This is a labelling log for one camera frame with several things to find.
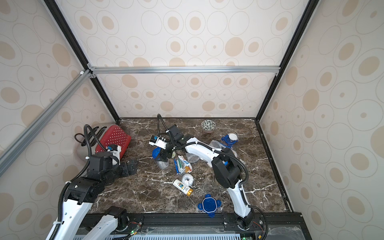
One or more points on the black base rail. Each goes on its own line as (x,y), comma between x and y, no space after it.
(269,226)

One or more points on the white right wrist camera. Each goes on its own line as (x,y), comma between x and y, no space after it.
(158,142)

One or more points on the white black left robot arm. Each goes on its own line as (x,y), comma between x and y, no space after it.
(104,147)

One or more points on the silver aluminium left rail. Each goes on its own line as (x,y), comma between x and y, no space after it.
(26,137)

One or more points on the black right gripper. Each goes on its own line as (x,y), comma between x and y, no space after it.
(163,151)

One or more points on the silver aluminium crossbar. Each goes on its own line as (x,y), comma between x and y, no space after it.
(186,70)

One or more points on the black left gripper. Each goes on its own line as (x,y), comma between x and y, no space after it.
(128,169)

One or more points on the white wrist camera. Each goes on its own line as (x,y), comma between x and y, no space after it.
(115,150)
(158,142)

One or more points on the white shampoo tube gold cap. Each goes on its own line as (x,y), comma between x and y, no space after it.
(183,187)

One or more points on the red polka dot toaster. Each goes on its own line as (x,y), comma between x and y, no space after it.
(108,134)

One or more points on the clear comb disc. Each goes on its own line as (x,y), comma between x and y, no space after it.
(188,180)

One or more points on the round white soap disc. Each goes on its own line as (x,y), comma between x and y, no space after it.
(233,137)

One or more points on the red white toothpaste packet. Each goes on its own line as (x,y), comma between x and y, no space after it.
(182,165)

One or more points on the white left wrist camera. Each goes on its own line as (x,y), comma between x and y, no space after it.
(115,150)

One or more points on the white tube orange cap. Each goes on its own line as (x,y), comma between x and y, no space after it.
(235,153)

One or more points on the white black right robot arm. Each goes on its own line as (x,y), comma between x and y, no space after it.
(229,171)

